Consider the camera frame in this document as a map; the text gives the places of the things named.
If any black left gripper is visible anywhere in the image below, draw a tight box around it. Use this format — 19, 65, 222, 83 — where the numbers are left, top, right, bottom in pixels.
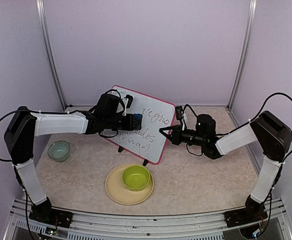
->
105, 113, 141, 131

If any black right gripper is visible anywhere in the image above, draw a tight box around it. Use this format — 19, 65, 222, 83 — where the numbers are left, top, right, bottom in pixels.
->
159, 127, 206, 149

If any pink framed whiteboard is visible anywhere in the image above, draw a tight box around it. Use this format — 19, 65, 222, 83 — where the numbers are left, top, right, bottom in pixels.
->
103, 85, 175, 164

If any blue whiteboard eraser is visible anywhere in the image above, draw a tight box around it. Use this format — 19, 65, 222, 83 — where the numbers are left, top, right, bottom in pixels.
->
133, 113, 143, 131

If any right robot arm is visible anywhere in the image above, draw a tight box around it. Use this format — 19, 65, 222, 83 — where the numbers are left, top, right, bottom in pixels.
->
159, 111, 292, 222

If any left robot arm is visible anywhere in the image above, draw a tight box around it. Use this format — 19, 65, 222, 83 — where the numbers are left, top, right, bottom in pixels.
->
4, 92, 142, 223

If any green plastic bowl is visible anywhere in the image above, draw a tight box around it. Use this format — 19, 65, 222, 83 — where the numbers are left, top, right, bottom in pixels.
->
122, 165, 150, 191

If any clear glass bowl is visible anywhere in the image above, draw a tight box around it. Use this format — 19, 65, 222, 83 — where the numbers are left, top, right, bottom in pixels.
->
47, 140, 70, 162

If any beige round plate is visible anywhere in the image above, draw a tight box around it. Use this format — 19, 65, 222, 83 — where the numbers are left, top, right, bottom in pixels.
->
105, 163, 154, 206

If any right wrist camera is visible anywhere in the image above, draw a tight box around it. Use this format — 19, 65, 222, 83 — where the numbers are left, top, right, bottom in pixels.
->
175, 105, 187, 131

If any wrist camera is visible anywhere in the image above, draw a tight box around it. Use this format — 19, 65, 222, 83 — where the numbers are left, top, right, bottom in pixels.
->
122, 94, 133, 116
175, 105, 187, 131

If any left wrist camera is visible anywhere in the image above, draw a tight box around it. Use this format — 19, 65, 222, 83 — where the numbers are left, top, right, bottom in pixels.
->
122, 94, 133, 116

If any wire whiteboard stand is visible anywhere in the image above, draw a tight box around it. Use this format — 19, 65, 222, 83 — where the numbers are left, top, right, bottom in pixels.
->
118, 146, 149, 167

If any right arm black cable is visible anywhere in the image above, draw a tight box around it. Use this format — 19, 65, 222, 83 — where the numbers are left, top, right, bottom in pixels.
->
183, 92, 292, 166

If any aluminium front rail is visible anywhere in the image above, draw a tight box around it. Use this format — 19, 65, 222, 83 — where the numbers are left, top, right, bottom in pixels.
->
1, 198, 292, 240

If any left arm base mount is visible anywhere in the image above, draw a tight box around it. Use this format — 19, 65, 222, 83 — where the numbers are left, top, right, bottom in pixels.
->
29, 206, 73, 228

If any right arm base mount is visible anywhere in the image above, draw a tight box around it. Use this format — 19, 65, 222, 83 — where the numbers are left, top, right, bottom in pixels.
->
224, 208, 268, 228

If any left aluminium corner post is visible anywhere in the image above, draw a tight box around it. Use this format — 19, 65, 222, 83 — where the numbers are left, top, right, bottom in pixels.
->
35, 0, 67, 110

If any aluminium corner post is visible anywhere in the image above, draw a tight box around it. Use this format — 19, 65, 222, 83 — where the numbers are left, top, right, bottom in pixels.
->
35, 0, 67, 110
227, 0, 258, 112

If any right aluminium corner post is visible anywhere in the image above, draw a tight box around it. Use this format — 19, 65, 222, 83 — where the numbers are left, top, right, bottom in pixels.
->
227, 0, 258, 112

